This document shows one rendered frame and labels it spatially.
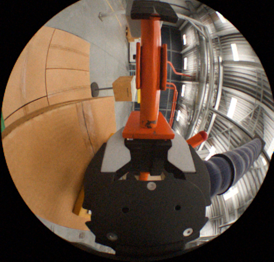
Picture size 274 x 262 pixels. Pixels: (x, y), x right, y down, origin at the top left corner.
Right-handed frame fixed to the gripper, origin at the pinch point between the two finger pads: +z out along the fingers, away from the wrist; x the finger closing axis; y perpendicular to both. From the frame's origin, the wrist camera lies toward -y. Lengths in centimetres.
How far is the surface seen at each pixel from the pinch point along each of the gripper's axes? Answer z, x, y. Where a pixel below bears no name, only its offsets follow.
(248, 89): 175, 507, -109
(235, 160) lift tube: -2.0, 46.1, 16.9
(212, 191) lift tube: -8.5, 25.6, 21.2
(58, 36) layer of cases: 29, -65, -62
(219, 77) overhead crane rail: 147, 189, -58
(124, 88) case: 141, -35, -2
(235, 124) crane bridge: 65, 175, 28
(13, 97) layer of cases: -7, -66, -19
